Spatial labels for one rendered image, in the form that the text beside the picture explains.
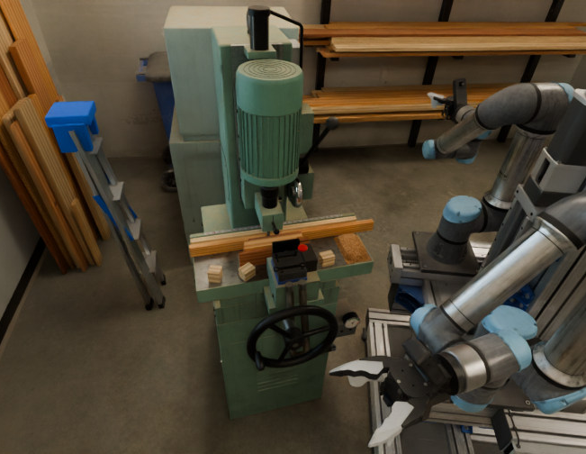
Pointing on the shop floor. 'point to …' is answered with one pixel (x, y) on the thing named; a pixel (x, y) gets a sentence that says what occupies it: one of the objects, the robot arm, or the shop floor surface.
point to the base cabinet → (254, 387)
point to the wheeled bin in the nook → (157, 65)
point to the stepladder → (106, 190)
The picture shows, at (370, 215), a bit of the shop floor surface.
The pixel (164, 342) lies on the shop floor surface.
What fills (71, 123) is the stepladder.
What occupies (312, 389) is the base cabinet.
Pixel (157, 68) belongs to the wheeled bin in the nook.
